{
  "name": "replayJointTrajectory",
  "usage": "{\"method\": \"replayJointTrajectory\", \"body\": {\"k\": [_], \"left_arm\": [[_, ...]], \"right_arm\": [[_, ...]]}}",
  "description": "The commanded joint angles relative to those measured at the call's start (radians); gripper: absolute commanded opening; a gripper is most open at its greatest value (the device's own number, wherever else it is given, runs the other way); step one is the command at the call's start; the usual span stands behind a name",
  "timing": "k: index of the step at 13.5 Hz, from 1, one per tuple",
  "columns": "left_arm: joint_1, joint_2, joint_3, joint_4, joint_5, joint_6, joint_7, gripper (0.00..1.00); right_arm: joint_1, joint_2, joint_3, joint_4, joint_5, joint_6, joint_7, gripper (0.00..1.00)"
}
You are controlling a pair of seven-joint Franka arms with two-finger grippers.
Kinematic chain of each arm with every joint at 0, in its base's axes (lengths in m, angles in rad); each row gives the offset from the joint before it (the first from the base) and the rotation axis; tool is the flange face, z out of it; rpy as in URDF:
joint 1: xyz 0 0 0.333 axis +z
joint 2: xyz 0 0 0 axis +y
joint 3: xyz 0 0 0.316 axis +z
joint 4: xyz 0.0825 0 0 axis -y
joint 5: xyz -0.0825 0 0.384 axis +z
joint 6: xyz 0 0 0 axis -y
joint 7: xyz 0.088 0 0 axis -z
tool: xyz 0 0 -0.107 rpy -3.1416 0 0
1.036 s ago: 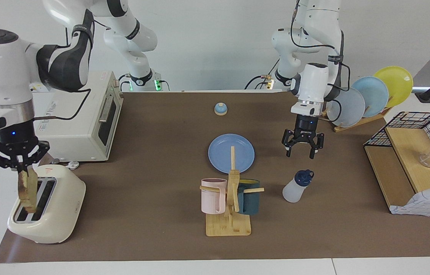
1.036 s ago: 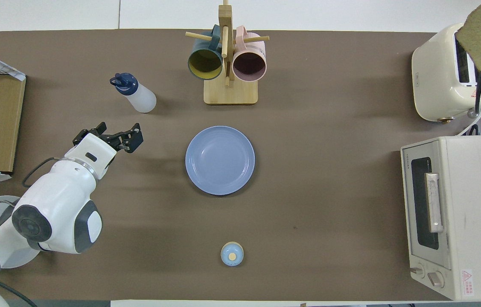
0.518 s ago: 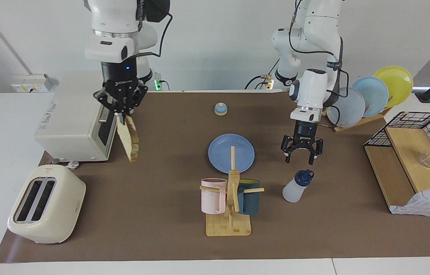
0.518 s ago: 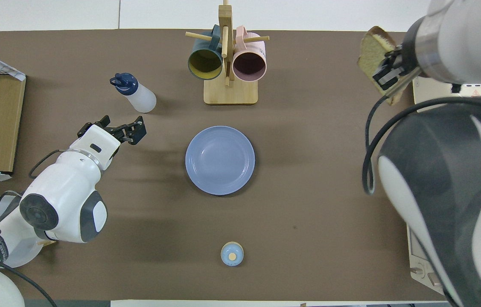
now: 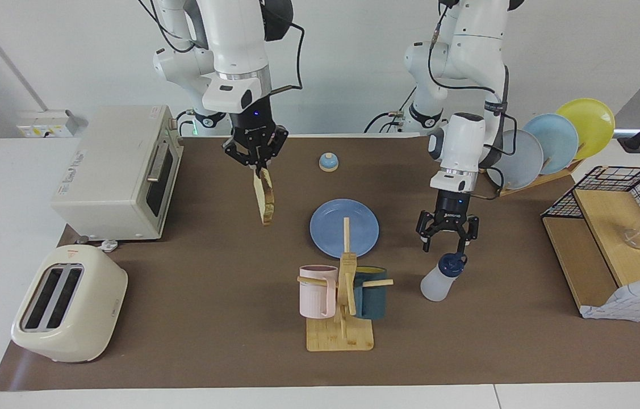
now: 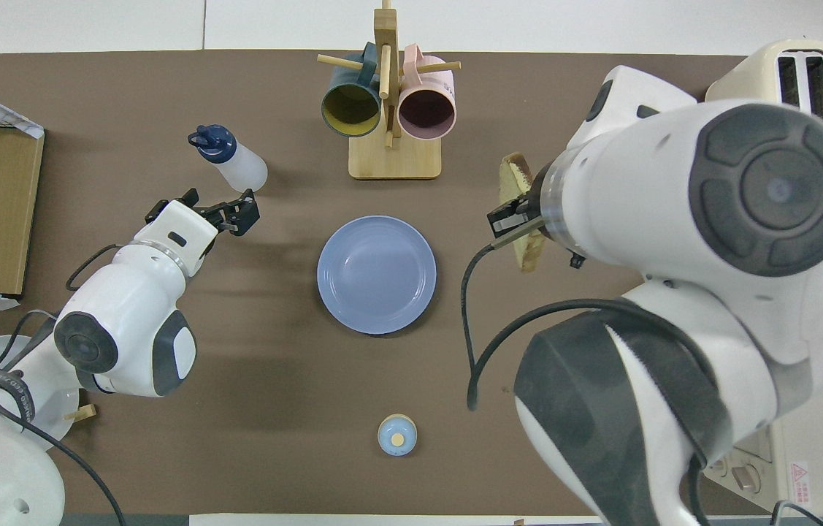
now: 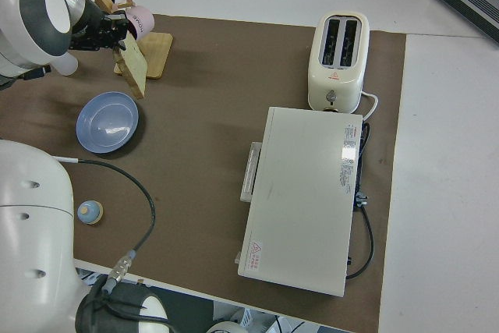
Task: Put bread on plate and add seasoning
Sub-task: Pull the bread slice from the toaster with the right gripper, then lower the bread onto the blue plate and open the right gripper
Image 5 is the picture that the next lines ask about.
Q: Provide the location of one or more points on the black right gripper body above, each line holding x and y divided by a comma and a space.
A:
252, 128

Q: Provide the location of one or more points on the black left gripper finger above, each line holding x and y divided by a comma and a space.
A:
472, 227
425, 224

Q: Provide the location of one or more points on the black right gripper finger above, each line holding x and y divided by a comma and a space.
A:
277, 145
237, 152

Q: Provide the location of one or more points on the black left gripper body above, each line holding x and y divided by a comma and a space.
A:
451, 207

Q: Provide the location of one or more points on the toasted bread slice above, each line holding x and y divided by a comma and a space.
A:
264, 199

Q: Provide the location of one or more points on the translucent squeeze bottle blue cap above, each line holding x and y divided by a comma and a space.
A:
436, 284

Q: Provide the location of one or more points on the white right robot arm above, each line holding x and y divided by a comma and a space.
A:
234, 40

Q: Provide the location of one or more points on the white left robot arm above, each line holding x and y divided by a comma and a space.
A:
467, 40

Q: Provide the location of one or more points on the wooden plate rack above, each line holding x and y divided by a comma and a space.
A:
530, 184

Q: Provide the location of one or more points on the pale grey plate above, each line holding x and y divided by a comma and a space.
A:
521, 162

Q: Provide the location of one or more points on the blue round plate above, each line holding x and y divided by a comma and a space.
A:
331, 227

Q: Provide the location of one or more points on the light blue plate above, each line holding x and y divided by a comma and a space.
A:
555, 142

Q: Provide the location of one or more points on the yellow plate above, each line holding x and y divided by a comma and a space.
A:
589, 125

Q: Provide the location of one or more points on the small blue dome bell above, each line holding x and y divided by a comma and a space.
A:
329, 163

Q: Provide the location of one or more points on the dark teal mug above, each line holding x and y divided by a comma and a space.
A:
371, 298

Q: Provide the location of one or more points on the white toaster oven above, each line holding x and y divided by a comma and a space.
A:
109, 170

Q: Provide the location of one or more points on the pink mug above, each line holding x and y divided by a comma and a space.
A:
314, 295

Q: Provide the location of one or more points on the brown table mat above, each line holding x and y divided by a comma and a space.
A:
212, 284

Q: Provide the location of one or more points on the wooden mug tree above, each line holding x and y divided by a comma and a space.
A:
339, 338

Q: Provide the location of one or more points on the clear glass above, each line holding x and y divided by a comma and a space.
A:
635, 238

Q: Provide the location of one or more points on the white checked cloth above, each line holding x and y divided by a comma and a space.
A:
632, 301

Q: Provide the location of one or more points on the cream two-slot toaster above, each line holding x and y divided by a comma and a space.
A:
87, 307

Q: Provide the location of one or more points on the white wall power strip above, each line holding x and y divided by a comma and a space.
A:
41, 125

